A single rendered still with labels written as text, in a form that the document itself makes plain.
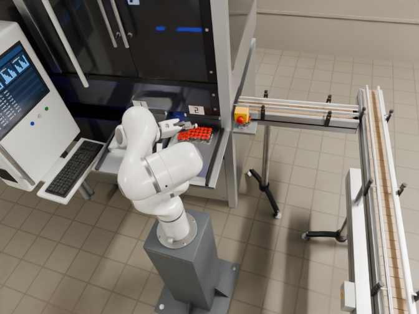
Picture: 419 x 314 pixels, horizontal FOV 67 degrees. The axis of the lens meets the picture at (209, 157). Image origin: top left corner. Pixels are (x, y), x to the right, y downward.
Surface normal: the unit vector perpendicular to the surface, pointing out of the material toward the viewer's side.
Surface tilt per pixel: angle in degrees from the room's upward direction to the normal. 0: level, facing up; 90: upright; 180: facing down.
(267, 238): 0
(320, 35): 90
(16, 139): 90
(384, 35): 90
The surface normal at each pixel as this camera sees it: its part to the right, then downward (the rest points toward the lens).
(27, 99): 0.94, 0.21
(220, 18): -0.22, 0.77
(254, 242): -0.09, -0.63
